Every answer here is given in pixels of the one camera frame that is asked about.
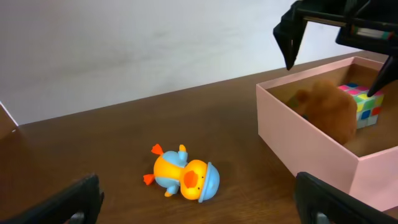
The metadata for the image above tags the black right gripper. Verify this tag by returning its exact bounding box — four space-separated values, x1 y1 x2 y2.
273 0 398 97

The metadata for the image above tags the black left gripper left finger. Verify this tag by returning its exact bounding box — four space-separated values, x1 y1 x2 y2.
1 174 104 224

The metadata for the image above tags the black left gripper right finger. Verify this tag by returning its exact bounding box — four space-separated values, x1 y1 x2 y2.
294 172 397 224

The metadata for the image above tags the brown plush chicken toy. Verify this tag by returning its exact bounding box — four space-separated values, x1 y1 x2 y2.
286 80 357 145

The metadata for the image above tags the colourful puzzle cube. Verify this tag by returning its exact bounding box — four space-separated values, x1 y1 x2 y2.
339 83 384 129

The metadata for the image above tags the orange blue duck toy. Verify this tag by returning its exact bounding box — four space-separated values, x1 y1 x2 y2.
143 144 220 203

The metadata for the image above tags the pink cardboard box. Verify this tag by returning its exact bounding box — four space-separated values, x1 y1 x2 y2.
256 57 397 211

